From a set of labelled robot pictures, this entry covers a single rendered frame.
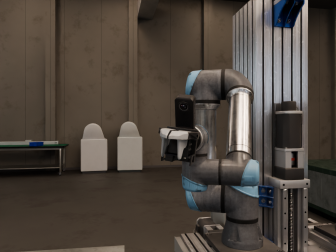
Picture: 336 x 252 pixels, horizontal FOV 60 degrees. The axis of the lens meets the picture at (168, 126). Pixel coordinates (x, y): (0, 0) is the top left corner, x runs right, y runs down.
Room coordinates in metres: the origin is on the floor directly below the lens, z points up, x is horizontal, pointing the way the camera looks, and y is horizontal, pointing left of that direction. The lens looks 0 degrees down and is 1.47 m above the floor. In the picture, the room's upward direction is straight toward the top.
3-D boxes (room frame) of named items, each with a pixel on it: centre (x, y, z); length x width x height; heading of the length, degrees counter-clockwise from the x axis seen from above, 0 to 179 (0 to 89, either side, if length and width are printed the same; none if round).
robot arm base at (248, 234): (1.08, -0.28, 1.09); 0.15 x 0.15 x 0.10
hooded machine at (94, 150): (9.30, 2.35, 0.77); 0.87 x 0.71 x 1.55; 101
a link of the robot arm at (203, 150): (0.86, -0.08, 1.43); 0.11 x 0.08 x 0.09; 165
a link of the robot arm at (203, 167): (0.86, -0.10, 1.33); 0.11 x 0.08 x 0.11; 75
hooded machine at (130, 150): (9.50, 1.24, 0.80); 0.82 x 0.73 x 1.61; 101
